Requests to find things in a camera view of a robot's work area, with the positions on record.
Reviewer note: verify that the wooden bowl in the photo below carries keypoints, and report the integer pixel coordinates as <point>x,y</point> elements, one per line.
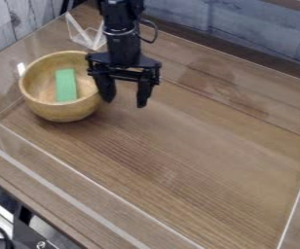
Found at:
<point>38,88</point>

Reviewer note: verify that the clear acrylic enclosure walls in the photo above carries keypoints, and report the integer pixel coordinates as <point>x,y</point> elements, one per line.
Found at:
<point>195,173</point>

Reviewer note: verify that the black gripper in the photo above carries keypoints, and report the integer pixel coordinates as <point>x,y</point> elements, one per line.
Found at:
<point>144,71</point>

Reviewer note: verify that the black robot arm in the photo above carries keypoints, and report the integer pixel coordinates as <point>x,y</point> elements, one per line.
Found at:
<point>124,62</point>

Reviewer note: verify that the clear acrylic corner bracket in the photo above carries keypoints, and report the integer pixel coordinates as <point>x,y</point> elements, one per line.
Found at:
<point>90,37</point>

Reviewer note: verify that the green stick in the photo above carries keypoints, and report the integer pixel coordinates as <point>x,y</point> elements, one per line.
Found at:
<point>66,85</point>

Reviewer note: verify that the black metal table leg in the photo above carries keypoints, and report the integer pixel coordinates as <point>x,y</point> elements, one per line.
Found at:
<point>26,238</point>

